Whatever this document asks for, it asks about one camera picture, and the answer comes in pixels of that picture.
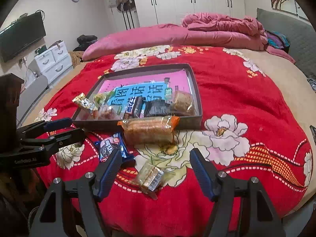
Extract gold snack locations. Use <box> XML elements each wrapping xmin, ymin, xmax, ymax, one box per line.
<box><xmin>72</xmin><ymin>93</ymin><xmax>99</xmax><ymax>117</ymax></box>

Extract black snack packet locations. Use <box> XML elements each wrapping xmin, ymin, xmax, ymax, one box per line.
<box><xmin>144</xmin><ymin>99</ymin><xmax>171</xmax><ymax>117</ymax></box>

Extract dark shallow box tray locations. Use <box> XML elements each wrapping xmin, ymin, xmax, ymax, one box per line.
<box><xmin>72</xmin><ymin>64</ymin><xmax>202</xmax><ymax>132</ymax></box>

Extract green candy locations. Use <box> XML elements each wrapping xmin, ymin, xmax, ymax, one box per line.
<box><xmin>93</xmin><ymin>90</ymin><xmax>115</xmax><ymax>108</ymax></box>

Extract white drawer cabinet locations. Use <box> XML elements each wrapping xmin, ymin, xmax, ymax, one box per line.
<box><xmin>28</xmin><ymin>41</ymin><xmax>72</xmax><ymax>85</ymax></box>

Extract small red snack packet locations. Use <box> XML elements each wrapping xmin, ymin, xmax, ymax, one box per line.
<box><xmin>98</xmin><ymin>104</ymin><xmax>116</xmax><ymax>120</ymax></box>

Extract clear bag brown pastry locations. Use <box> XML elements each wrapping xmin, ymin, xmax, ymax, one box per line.
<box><xmin>170</xmin><ymin>90</ymin><xmax>195</xmax><ymax>116</ymax></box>

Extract brown chocolate bar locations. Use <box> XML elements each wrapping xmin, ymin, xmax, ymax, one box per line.
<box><xmin>123</xmin><ymin>96</ymin><xmax>144</xmax><ymax>119</ymax></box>

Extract pink and blue book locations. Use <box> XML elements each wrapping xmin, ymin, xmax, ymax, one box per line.
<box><xmin>98</xmin><ymin>69</ymin><xmax>191</xmax><ymax>119</ymax></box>

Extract orange cracker packet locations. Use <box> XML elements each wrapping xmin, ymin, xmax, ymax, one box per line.
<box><xmin>117</xmin><ymin>116</ymin><xmax>180</xmax><ymax>145</ymax></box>

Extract pink folded quilt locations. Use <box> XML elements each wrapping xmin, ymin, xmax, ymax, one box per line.
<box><xmin>83</xmin><ymin>12</ymin><xmax>295</xmax><ymax>63</ymax></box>

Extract black wall television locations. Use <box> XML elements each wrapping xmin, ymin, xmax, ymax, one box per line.
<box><xmin>0</xmin><ymin>12</ymin><xmax>46</xmax><ymax>63</ymax></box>

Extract blue purple folded clothes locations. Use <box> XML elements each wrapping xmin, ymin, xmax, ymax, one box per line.
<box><xmin>266</xmin><ymin>31</ymin><xmax>290</xmax><ymax>50</ymax></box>

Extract blossom wall painting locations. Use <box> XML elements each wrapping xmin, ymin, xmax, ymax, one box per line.
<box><xmin>271</xmin><ymin>0</ymin><xmax>308</xmax><ymax>21</ymax></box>

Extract green gold cake packet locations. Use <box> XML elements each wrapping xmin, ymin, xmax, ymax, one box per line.
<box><xmin>132</xmin><ymin>162</ymin><xmax>175</xmax><ymax>200</ymax></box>

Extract black bag on floor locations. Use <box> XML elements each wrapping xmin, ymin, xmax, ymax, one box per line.
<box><xmin>73</xmin><ymin>35</ymin><xmax>98</xmax><ymax>51</ymax></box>

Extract red floral blanket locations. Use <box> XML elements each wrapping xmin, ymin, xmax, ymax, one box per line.
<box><xmin>34</xmin><ymin>45</ymin><xmax>315</xmax><ymax>236</ymax></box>

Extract grey padded headboard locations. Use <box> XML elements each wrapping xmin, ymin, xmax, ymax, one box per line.
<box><xmin>257</xmin><ymin>8</ymin><xmax>315</xmax><ymax>78</ymax></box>

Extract white wardrobe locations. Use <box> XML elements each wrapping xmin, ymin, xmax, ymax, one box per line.
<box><xmin>90</xmin><ymin>0</ymin><xmax>246</xmax><ymax>29</ymax></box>

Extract blue oreo packet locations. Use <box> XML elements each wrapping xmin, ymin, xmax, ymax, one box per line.
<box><xmin>94</xmin><ymin>132</ymin><xmax>135</xmax><ymax>164</ymax></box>

